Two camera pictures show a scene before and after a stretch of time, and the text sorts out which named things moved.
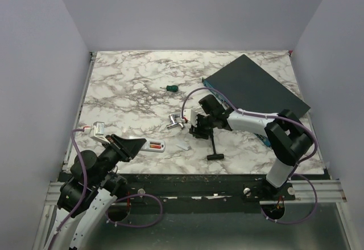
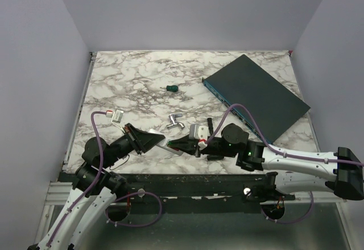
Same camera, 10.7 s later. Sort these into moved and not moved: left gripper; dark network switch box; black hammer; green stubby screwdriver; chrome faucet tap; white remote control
Moved: white remote control; left gripper
Not moved: chrome faucet tap; black hammer; green stubby screwdriver; dark network switch box
